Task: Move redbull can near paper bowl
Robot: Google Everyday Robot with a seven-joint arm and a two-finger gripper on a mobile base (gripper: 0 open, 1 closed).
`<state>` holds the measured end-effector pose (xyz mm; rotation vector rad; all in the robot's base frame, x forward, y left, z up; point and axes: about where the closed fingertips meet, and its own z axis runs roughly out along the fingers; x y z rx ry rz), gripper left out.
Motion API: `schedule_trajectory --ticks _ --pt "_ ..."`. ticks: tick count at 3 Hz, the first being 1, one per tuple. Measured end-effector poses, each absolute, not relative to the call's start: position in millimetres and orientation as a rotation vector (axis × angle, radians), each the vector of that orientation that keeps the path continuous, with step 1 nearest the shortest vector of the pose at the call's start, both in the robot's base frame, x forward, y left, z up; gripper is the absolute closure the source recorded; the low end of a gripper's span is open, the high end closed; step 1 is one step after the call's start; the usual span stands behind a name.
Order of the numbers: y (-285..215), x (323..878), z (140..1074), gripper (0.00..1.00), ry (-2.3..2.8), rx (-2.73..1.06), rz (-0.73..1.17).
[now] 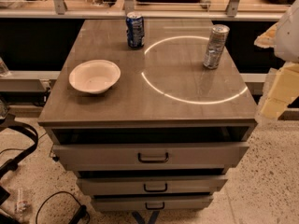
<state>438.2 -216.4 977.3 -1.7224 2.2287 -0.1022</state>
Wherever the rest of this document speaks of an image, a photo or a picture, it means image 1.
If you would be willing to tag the bottom drawer with black handle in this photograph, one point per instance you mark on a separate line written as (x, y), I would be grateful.
(151, 203)

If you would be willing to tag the white paper bowl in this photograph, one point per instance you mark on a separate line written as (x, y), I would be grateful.
(95, 76)

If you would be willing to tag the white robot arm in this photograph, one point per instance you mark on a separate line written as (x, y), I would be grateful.
(283, 37)

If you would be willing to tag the silver redbull can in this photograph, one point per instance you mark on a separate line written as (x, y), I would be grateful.
(215, 46)

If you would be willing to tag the drawer with black handle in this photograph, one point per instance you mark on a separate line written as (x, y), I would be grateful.
(125, 157)
(151, 185)
(151, 203)

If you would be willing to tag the grey drawer cabinet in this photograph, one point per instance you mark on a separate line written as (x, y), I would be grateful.
(164, 95)

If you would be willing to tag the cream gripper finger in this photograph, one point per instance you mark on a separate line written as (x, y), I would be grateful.
(284, 90)
(267, 39)

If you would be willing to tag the clear plastic bottle on floor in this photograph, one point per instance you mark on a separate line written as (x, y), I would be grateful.
(21, 204)

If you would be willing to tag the middle drawer with black handle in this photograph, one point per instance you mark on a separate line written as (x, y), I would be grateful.
(151, 185)

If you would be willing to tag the blue pepsi can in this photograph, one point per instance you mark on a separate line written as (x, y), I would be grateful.
(135, 30)

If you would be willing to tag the top drawer with black handle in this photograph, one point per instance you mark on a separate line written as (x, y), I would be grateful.
(125, 157)

